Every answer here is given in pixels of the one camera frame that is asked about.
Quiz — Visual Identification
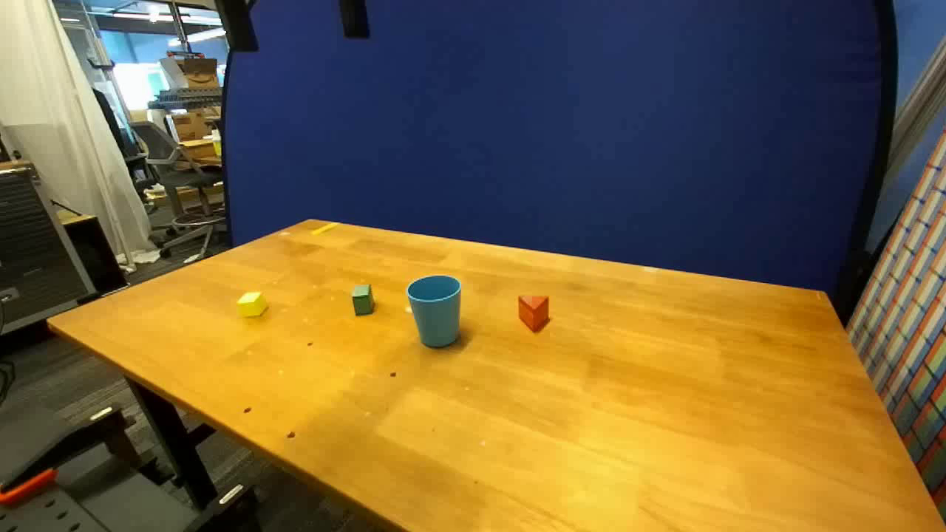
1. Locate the yellow block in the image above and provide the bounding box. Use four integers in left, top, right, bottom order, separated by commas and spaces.
236, 292, 266, 319

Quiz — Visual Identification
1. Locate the blue plastic cup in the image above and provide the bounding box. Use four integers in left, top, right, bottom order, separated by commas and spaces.
409, 276, 463, 348

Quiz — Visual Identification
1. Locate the orange triangular block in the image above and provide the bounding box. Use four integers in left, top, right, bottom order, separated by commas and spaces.
517, 295, 551, 331

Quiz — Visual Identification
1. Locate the green block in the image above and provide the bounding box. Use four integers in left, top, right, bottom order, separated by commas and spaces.
352, 285, 375, 317

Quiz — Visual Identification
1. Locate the storage shelf with boxes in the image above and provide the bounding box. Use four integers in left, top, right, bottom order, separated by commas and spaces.
149, 57, 226, 257

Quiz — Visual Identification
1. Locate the black table leg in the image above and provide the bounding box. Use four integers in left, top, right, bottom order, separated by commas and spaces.
130, 381, 216, 508

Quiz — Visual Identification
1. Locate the colourful checkered board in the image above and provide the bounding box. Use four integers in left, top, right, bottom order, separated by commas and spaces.
848, 133, 946, 515

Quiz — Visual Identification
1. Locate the grey cabinet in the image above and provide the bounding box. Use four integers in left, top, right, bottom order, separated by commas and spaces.
0, 170, 95, 335

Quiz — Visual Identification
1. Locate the white curtain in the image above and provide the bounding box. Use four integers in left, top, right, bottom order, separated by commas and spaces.
0, 0, 160, 269

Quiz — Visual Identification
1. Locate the black equipment with orange handle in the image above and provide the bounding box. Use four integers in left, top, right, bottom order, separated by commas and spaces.
0, 409, 265, 532

